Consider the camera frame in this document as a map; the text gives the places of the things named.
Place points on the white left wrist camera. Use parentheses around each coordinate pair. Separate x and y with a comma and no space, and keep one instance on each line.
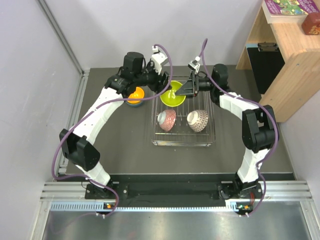
(159,59)

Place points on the aluminium frame rail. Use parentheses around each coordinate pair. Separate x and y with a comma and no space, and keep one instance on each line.
(83,197)

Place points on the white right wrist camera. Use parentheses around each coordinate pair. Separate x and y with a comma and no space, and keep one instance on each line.
(194,65)

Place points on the black clipboard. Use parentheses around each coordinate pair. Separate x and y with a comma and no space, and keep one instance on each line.
(266,62)

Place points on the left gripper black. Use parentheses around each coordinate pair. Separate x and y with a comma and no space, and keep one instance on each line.
(158,87)

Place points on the aluminium corner post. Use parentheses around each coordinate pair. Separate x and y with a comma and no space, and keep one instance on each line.
(60,35)

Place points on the red box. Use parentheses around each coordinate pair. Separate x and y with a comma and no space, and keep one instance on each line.
(311,24)

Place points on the black white patterned bowl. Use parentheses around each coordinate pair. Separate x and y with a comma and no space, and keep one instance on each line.
(166,119)

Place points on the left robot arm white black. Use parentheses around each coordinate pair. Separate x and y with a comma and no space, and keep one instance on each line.
(77,143)

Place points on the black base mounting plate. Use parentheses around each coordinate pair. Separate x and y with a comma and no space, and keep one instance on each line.
(169,194)

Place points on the purple book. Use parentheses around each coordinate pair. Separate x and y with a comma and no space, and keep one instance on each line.
(288,11)

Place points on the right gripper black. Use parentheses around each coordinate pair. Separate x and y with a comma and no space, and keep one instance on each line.
(191,88)

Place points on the blue bowl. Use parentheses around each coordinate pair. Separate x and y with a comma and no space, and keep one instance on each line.
(134,103)

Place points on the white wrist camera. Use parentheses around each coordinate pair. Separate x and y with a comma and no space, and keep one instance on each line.
(159,59)
(194,65)

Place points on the yellow-green bowl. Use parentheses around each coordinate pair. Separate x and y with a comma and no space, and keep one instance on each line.
(169,98)

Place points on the wooden shelf unit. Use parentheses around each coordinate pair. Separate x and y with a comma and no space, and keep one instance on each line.
(299,78)

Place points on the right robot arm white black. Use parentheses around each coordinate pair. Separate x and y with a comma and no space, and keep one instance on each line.
(259,129)

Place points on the orange bowl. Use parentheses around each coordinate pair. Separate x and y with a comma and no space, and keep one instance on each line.
(138,94)

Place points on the brown lattice patterned bowl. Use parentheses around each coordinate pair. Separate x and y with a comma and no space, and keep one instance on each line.
(197,120)

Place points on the metal wire dish rack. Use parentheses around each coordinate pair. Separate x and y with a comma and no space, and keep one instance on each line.
(181,134)

